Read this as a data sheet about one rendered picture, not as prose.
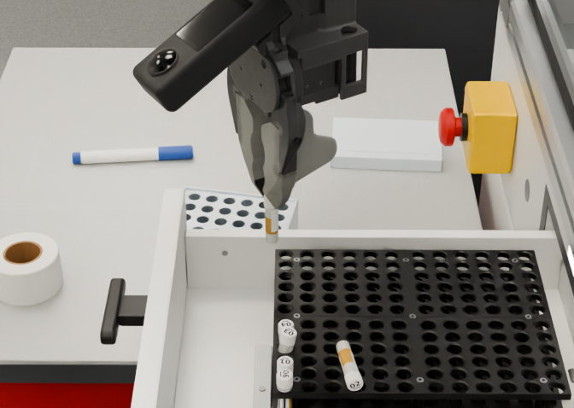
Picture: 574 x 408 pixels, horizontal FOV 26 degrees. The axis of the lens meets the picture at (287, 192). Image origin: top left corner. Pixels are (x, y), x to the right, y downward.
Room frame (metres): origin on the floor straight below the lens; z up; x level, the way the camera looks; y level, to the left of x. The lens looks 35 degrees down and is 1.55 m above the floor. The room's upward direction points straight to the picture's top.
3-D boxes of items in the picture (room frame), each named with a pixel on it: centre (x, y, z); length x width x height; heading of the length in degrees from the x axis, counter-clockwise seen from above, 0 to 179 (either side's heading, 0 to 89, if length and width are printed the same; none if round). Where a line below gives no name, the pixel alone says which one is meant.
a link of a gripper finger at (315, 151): (0.81, -0.01, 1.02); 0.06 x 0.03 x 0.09; 121
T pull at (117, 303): (0.76, 0.13, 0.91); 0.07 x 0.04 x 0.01; 0
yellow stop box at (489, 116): (1.09, -0.20, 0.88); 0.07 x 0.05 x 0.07; 0
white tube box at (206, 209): (1.04, 0.06, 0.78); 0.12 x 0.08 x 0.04; 79
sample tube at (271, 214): (0.82, 0.01, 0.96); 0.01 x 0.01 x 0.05
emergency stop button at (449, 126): (1.09, -0.17, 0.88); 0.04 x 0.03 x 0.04; 0
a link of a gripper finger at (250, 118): (0.84, 0.01, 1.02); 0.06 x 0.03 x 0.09; 121
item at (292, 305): (0.76, 0.00, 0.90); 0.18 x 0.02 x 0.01; 0
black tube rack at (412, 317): (0.76, -0.10, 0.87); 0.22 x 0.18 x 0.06; 90
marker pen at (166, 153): (1.20, 0.18, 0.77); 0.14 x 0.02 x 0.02; 96
